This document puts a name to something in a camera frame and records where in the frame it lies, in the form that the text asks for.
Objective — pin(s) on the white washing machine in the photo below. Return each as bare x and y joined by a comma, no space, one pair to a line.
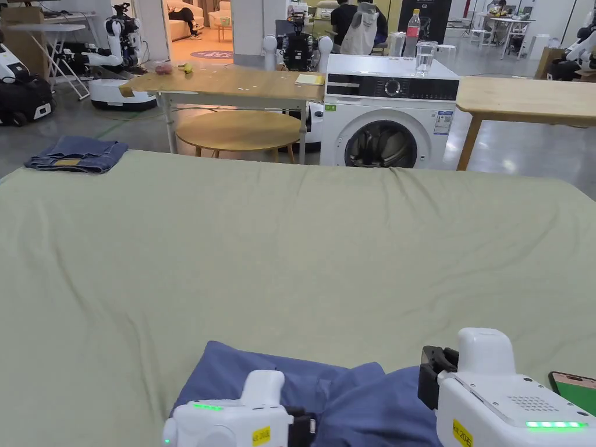
419,125

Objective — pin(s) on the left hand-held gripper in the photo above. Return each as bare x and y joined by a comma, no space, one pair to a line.
223,426

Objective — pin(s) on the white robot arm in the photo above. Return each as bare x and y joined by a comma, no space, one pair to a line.
575,53

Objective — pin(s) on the folded blue jeans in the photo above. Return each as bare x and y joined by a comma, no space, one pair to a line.
79,156

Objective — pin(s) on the bed with pale green sheet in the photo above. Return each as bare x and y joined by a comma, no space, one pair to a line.
288,260

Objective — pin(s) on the dark blue shirt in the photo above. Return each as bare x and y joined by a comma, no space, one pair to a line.
363,405

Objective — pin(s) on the black phone with green screen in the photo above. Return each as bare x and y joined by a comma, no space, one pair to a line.
575,389

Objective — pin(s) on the black and white humanoid robot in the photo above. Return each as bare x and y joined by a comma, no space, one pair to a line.
298,49

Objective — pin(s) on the white robot with black base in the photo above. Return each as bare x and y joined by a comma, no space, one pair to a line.
23,95

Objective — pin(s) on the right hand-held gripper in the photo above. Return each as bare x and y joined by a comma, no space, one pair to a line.
493,409

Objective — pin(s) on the white robot on round base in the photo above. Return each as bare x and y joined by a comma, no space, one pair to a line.
118,70

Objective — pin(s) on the pale sofa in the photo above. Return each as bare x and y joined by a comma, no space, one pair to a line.
216,14

